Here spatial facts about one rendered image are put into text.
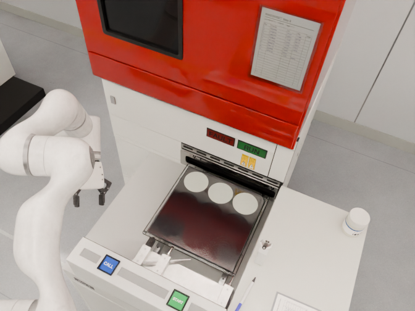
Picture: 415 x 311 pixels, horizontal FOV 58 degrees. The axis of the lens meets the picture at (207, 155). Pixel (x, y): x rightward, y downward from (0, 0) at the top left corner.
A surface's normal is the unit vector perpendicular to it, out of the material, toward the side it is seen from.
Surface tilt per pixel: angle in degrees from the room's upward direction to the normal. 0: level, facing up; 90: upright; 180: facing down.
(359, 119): 90
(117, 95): 90
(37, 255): 29
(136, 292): 0
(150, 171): 0
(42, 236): 39
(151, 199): 0
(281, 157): 90
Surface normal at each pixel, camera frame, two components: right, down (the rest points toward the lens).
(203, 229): 0.05, -0.63
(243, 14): -0.43, 0.69
